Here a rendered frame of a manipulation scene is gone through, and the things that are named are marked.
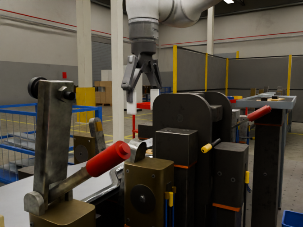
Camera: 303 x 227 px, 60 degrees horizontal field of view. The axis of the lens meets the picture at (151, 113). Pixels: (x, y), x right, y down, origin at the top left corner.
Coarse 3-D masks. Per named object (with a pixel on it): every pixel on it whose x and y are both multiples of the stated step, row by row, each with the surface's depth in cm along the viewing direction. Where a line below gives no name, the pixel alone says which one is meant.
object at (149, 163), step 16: (144, 160) 48; (160, 160) 48; (128, 176) 46; (144, 176) 45; (160, 176) 43; (128, 192) 47; (144, 192) 45; (160, 192) 44; (128, 208) 47; (144, 208) 45; (160, 208) 44; (128, 224) 47; (144, 224) 46; (160, 224) 44
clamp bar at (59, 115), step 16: (32, 80) 33; (48, 80) 30; (64, 80) 33; (32, 96) 33; (48, 96) 30; (64, 96) 31; (48, 112) 31; (64, 112) 33; (48, 128) 31; (64, 128) 33; (48, 144) 31; (64, 144) 34; (48, 160) 32; (64, 160) 34; (48, 176) 32; (64, 176) 35; (48, 192) 33
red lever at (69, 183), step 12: (120, 144) 28; (96, 156) 29; (108, 156) 28; (120, 156) 27; (84, 168) 30; (96, 168) 29; (108, 168) 28; (72, 180) 31; (84, 180) 30; (60, 192) 32
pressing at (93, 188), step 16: (32, 176) 60; (112, 176) 59; (0, 192) 51; (16, 192) 51; (80, 192) 51; (96, 192) 50; (112, 192) 52; (0, 208) 45; (16, 208) 45; (16, 224) 40
